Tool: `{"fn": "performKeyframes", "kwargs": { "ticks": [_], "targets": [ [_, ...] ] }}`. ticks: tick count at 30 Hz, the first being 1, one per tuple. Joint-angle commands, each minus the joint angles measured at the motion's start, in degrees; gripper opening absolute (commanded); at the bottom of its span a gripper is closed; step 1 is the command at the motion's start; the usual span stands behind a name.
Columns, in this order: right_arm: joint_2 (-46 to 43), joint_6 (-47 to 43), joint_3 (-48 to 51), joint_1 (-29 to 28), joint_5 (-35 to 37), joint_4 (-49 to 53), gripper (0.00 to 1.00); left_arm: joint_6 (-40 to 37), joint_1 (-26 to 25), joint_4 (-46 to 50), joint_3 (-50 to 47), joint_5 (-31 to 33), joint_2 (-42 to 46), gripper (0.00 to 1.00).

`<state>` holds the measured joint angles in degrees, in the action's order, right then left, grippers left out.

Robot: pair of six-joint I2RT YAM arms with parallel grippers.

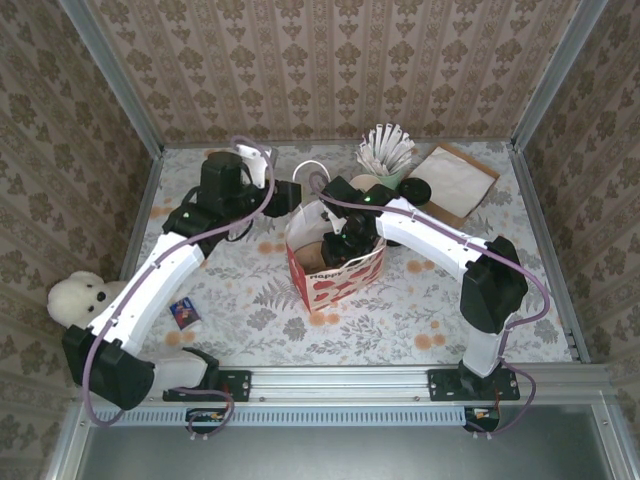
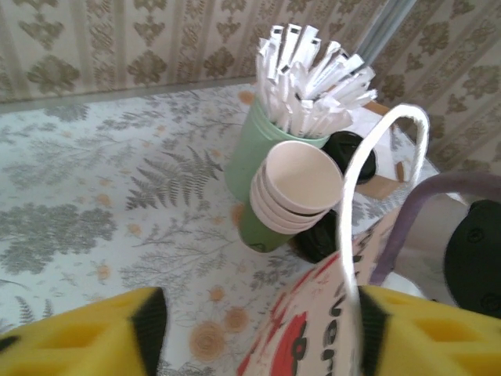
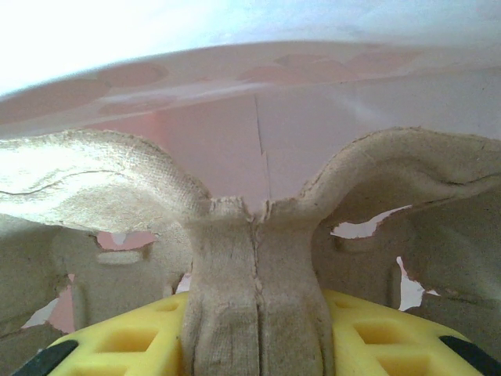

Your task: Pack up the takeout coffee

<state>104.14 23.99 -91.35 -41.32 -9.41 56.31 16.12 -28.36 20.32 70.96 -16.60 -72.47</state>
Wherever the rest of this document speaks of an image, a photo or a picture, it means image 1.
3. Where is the white wrapped stirrer bundle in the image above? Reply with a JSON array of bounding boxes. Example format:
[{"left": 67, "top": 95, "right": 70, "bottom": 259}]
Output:
[{"left": 355, "top": 122, "right": 417, "bottom": 176}]

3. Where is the brown pulp cup carrier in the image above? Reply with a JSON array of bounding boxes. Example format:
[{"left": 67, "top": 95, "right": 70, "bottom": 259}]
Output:
[{"left": 293, "top": 240, "right": 329, "bottom": 274}]

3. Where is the aluminium front rail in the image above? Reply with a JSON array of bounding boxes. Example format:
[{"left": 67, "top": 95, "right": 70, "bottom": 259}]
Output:
[{"left": 74, "top": 364, "right": 614, "bottom": 406}]

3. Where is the small blue card pack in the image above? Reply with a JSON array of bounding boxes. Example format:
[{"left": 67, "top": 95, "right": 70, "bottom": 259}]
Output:
[{"left": 168, "top": 297, "right": 201, "bottom": 331}]

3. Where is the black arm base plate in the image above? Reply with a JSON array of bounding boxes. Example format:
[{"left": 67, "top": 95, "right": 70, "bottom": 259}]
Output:
[
  {"left": 209, "top": 368, "right": 251, "bottom": 403},
  {"left": 427, "top": 368, "right": 521, "bottom": 403}
]

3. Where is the aluminium frame back rail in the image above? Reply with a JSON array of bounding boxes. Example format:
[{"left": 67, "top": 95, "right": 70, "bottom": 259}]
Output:
[{"left": 160, "top": 141, "right": 515, "bottom": 150}]

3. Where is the white paper napkin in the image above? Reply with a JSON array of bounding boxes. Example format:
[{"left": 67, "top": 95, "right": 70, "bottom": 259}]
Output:
[{"left": 410, "top": 148, "right": 494, "bottom": 219}]

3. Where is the grey metal panel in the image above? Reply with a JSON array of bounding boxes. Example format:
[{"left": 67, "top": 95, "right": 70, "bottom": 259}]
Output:
[{"left": 74, "top": 424, "right": 616, "bottom": 480}]

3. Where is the aluminium frame side rail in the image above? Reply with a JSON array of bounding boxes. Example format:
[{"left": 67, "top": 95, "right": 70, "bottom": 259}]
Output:
[
  {"left": 508, "top": 144, "right": 590, "bottom": 365},
  {"left": 94, "top": 147, "right": 166, "bottom": 369}
]

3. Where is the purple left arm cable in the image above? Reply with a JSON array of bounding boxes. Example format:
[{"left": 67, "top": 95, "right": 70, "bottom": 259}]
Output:
[{"left": 79, "top": 135, "right": 277, "bottom": 429}]

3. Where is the green paper cup stack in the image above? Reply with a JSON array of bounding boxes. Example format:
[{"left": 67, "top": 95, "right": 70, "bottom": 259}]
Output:
[{"left": 349, "top": 173, "right": 384, "bottom": 194}]

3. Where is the mint green holder cup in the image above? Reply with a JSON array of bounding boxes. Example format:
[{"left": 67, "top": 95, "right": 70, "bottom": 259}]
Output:
[{"left": 372, "top": 167, "right": 406, "bottom": 194}]

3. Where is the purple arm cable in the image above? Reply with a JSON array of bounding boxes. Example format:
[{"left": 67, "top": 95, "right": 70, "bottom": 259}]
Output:
[
  {"left": 308, "top": 172, "right": 551, "bottom": 439},
  {"left": 79, "top": 135, "right": 277, "bottom": 429}
]

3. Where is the red white paper gift bag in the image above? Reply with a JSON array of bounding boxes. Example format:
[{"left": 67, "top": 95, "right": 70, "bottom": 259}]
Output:
[{"left": 284, "top": 159, "right": 389, "bottom": 315}]

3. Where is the black cup lid stack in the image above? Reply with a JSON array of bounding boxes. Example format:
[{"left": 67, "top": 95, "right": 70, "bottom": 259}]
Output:
[{"left": 399, "top": 177, "right": 432, "bottom": 206}]

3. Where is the grey slotted cable duct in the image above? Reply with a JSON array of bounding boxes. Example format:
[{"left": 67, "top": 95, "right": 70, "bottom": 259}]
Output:
[{"left": 92, "top": 405, "right": 469, "bottom": 427}]

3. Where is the aluminium frame post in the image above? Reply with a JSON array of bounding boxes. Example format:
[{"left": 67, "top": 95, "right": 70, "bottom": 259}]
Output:
[
  {"left": 58, "top": 0, "right": 166, "bottom": 157},
  {"left": 509, "top": 0, "right": 610, "bottom": 151}
]

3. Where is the floral table cover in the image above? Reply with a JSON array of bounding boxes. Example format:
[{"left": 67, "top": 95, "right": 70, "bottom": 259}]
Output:
[{"left": 110, "top": 142, "right": 574, "bottom": 369}]

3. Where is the white teddy bear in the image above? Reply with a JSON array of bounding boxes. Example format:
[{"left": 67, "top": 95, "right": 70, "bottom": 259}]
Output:
[{"left": 47, "top": 269, "right": 136, "bottom": 342}]

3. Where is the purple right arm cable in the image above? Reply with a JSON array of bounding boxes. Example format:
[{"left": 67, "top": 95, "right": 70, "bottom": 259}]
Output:
[{"left": 308, "top": 172, "right": 551, "bottom": 439}]

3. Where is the black connector box with wires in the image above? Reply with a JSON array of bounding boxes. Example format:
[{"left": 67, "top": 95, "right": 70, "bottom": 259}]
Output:
[
  {"left": 185, "top": 407, "right": 226, "bottom": 434},
  {"left": 462, "top": 405, "right": 502, "bottom": 434}
]

